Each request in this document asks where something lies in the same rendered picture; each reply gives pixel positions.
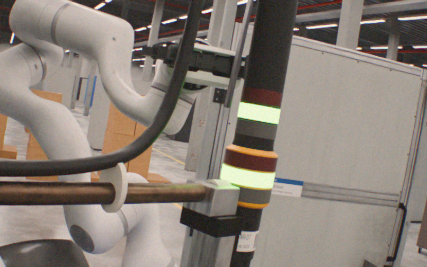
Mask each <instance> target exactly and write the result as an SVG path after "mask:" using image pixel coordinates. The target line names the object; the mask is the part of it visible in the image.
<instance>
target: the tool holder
mask: <svg viewBox="0 0 427 267"><path fill-rule="evenodd" d="M205 181H206V180H191V179H189V180H187V182H186V183H202V184H203V185H204V187H205V190H206V196H205V198H204V200H203V201H201V202H184V203H183V206H182V211H181V217H180V223H181V224H183V225H185V226H188V227H190V228H193V235H192V241H191V247H190V253H189V259H188V265H187V267H229V266H230V261H231V257H232V252H233V247H234V241H235V236H236V235H240V234H241V232H242V227H243V221H244V217H242V216H239V215H236V209H237V204H238V198H239V193H240V188H238V187H236V186H232V185H213V184H210V183H207V182H205Z"/></svg>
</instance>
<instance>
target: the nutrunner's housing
mask: <svg viewBox="0 0 427 267"><path fill-rule="evenodd" d="M262 211H263V208H247V207H241V206H237V209H236V215H239V216H242V217H244V221H243V227H242V232H241V234H240V235H236V236H235V241H234V247H233V252H232V257H231V261H230V266H229V267H250V263H251V260H252V259H253V256H254V251H255V248H256V243H257V238H258V234H259V227H260V222H261V217H262Z"/></svg>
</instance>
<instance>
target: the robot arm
mask: <svg viewBox="0 0 427 267"><path fill-rule="evenodd" d="M9 24H10V28H11V30H12V32H13V33H14V34H15V36H17V37H18V38H19V39H20V40H21V41H23V43H21V44H19V45H16V46H14V47H11V48H9V49H7V50H5V51H2V52H0V113H1V114H3V115H5V116H8V117H10V118H12V119H14V120H16V121H18V122H20V123H21V124H23V125H24V126H25V127H27V128H28V129H29V130H30V132H31V133H32V134H33V135H34V137H35V139H36V140H37V142H38V143H39V145H40V146H41V148H42V149H43V151H44V153H45V154H46V155H47V157H48V158H49V160H51V159H72V158H84V157H91V156H92V151H91V147H90V145H89V142H88V140H87V138H86V136H85V134H84V132H83V131H82V129H81V127H80V126H79V124H78V122H77V121H76V119H75V118H74V116H73V115H72V113H71V112H70V111H69V110H68V109H67V108H66V107H65V106H64V105H62V104H60V103H57V102H54V101H50V100H46V99H43V98H41V97H39V96H37V95H35V94H33V93H32V92H31V91H30V89H29V88H30V87H32V86H34V85H35V84H37V83H40V82H42V81H44V80H45V79H47V78H48V77H50V76H51V75H53V74H54V73H55V72H56V71H57V69H58V68H59V66H60V65H61V63H62V60H63V57H64V52H63V48H64V49H67V50H69V51H72V52H75V53H77V54H79V55H82V56H85V57H87V58H90V59H93V60H95V61H97V64H98V68H99V73H100V78H101V82H102V85H103V88H104V90H105V92H106V94H107V96H108V98H109V99H110V101H111V102H112V104H113V105H114V106H115V107H116V108H117V109H118V110H119V111H120V112H121V113H122V114H124V115H125V116H126V117H128V118H129V119H131V120H133V121H135V122H137V123H139V124H141V125H143V126H145V127H148V126H149V125H150V123H151V122H152V120H153V119H154V117H155V115H156V113H157V111H158V109H159V107H160V105H161V103H162V101H163V98H164V96H165V93H166V90H167V87H168V84H169V82H170V79H171V76H172V72H173V69H174V65H175V62H176V58H177V54H178V51H179V47H180V43H181V39H182V38H179V39H177V40H176V41H172V42H166V46H160V45H159V44H154V45H152V47H147V46H142V50H141V56H146V57H150V58H152V59H153V60H156V64H155V77H154V80H153V82H152V85H151V87H150V89H149V91H148V93H147V95H146V96H140V95H139V94H138V93H137V92H136V90H135V89H134V86H133V84H132V80H131V71H130V68H131V56H132V50H133V46H134V30H133V28H132V26H131V25H130V24H129V23H128V22H127V21H125V20H123V19H121V18H118V17H116V16H113V15H110V14H106V13H103V12H101V11H98V10H95V9H92V8H90V7H87V6H84V5H81V4H77V3H74V2H71V1H68V0H16V2H15V3H14V5H13V7H12V10H11V13H10V19H9ZM235 54H236V52H234V51H230V50H226V49H221V48H217V47H213V46H212V45H211V44H209V43H208V42H206V41H204V40H202V39H198V38H196V41H195V45H194V49H193V53H192V57H191V61H190V65H189V69H188V72H187V75H186V78H185V81H184V85H183V88H182V90H181V94H180V97H179V99H178V102H177V104H176V107H175V109H174V111H173V114H172V116H171V118H170V120H169V122H168V124H167V125H166V127H165V129H164V130H163V132H162V134H165V135H174V134H176V133H178V132H179V131H180V130H181V128H182V127H183V125H184V123H185V121H186V119H187V117H188V114H189V112H190V110H191V107H192V105H193V103H194V100H195V98H196V97H197V95H198V93H200V92H203V91H205V90H207V89H208V88H210V87H211V86H216V87H228V85H229V80H230V76H231V72H232V68H233V63H234V59H235ZM63 209H64V215H65V221H66V224H67V228H68V231H69V233H70V236H71V237H72V239H73V241H74V242H75V243H76V245H78V246H79V247H80V248H81V249H82V250H83V251H85V252H87V253H90V254H102V253H104V252H106V251H109V250H110V249H111V248H113V247H114V246H115V245H116V244H117V243H118V242H120V241H121V240H122V239H123V238H124V237H125V236H126V235H127V240H126V247H125V251H124V255H123V259H122V265H121V267H179V266H178V265H177V263H176V262H175V261H174V259H173V258H172V256H171V255H170V253H169V252H168V250H167V249H166V247H165V246H164V244H163V241H162V238H161V228H160V217H159V205H158V203H148V204H123V206H122V207H121V209H120V210H119V211H117V212H116V213H107V212H105V211H104V210H103V209H102V207H101V205H64V206H63Z"/></svg>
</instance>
